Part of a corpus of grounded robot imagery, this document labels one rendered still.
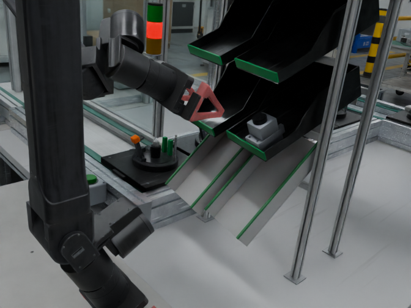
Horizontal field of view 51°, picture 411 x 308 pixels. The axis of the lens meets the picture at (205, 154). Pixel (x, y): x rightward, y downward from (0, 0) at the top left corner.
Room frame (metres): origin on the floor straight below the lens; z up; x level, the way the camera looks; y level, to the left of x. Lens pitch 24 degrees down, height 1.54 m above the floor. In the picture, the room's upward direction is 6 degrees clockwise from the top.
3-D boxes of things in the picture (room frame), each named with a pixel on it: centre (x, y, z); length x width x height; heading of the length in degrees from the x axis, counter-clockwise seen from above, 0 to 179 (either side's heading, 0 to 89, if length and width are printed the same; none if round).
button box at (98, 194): (1.10, 0.36, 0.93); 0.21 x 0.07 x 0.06; 45
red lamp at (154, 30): (1.40, 0.20, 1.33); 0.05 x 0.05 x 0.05
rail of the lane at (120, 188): (1.27, 0.45, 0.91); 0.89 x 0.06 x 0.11; 45
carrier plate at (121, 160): (1.19, 0.15, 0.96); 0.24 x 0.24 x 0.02; 45
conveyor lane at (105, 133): (1.42, 0.35, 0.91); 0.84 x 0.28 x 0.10; 45
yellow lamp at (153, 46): (1.40, 0.20, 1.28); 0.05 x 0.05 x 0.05
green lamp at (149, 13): (1.40, 0.20, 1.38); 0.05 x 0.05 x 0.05
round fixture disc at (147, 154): (1.19, 0.15, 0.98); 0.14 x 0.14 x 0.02
